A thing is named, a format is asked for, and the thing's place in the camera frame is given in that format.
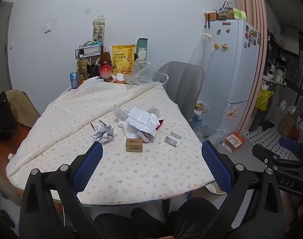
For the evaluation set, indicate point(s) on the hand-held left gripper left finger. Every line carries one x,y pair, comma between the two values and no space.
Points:
88,164

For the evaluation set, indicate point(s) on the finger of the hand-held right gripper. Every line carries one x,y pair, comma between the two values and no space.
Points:
266,154
288,143

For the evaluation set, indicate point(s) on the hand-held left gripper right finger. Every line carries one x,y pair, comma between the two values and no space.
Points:
216,164

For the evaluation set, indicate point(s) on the white trash bin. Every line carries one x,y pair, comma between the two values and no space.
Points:
216,190

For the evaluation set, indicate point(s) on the red white paper wrapper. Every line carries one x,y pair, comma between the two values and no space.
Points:
160,123

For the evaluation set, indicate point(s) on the person's right forearm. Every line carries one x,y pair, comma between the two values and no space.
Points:
298,211

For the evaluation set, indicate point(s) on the orange white box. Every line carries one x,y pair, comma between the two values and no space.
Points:
233,143

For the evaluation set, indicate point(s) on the clear plastic bag with bottles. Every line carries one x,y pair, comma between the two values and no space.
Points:
211,135

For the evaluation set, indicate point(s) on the crumpled printed paper ball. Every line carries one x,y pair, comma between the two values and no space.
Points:
103,133

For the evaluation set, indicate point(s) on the pack of water bottles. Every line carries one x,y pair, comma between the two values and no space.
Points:
198,119

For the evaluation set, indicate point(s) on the yellow plastic bag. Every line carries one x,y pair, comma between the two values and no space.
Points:
265,99

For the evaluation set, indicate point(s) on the small brown cardboard box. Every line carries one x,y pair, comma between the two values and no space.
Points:
134,145

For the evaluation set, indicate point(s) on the small white carton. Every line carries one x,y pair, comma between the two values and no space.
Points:
172,139

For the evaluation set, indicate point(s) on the yellow fridge sticker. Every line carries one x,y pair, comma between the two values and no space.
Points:
231,113

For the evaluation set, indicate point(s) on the person's black pants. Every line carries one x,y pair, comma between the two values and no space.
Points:
191,216

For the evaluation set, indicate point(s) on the crumpled clear plastic wrapper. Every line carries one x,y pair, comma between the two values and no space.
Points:
121,113

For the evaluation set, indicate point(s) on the floral cream tablecloth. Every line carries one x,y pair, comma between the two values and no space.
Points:
154,169

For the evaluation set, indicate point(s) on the blue tissue packet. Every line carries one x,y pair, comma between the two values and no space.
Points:
144,135

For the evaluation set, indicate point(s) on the white paper packaging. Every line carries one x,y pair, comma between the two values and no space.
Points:
141,119

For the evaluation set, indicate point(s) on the white kitchen appliance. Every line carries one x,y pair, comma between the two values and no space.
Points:
277,73

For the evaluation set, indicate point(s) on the white refrigerator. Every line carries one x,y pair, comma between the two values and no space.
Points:
231,79

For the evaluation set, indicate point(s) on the blue drink can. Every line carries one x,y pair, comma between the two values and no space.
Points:
74,79

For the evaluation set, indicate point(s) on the brown cloth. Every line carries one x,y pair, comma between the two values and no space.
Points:
23,107

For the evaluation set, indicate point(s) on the grey chair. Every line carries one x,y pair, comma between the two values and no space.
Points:
181,84

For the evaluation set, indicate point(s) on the dark patterned box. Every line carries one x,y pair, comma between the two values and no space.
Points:
93,71

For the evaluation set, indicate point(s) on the red white vase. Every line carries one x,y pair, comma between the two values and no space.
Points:
106,72

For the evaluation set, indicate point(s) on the bottle with yellow contents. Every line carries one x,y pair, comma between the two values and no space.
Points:
82,69

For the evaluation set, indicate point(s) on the black jacket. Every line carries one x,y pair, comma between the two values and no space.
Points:
3,114

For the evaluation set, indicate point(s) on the large clear plastic bag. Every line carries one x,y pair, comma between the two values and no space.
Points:
146,74

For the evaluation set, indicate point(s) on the brown soft object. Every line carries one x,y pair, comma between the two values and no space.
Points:
106,57

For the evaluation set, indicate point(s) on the yellow snack bag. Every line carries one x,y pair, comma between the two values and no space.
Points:
123,59

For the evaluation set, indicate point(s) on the group of fridge magnets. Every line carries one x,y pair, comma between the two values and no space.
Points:
252,37

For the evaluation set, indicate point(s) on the white hanging plastic bag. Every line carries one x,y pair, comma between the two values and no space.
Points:
207,52

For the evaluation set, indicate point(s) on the pink curtain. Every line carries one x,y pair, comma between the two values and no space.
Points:
251,29

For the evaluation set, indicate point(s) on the tall green box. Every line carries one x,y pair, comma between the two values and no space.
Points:
142,49

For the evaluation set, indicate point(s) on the light green box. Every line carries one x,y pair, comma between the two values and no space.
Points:
240,14

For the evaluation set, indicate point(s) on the grey door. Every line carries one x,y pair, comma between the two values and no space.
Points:
2,49

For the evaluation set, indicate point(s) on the wicker basket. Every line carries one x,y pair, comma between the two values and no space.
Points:
211,16

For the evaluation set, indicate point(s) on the white light switch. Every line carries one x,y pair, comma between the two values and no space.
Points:
48,28

